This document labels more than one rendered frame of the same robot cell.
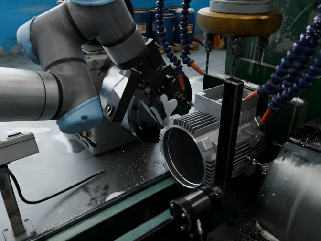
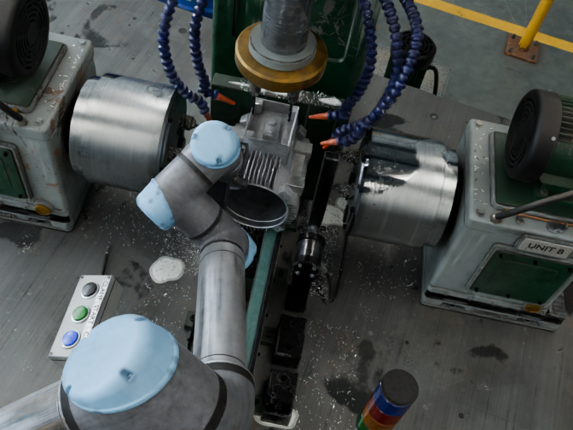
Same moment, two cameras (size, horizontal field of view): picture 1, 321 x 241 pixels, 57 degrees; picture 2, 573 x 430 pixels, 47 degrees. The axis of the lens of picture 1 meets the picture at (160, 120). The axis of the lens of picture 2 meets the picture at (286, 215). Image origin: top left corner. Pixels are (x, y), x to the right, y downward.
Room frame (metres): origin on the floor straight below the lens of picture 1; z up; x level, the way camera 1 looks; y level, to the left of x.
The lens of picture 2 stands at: (0.01, 0.56, 2.18)
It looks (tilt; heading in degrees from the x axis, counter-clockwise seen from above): 54 degrees down; 309
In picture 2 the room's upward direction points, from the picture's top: 11 degrees clockwise
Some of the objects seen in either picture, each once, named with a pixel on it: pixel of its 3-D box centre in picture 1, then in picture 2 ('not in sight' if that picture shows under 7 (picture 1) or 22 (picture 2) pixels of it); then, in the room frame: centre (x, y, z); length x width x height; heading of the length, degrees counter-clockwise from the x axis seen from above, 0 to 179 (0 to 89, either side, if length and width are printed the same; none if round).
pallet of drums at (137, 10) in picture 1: (163, 28); not in sight; (5.94, -0.05, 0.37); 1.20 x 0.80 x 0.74; 113
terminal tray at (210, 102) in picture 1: (225, 106); (270, 131); (0.67, -0.16, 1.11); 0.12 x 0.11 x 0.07; 127
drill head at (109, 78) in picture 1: (136, 93); (111, 130); (0.93, 0.08, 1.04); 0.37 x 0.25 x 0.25; 38
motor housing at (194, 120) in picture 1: (211, 144); (263, 172); (0.65, -0.13, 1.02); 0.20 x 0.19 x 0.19; 127
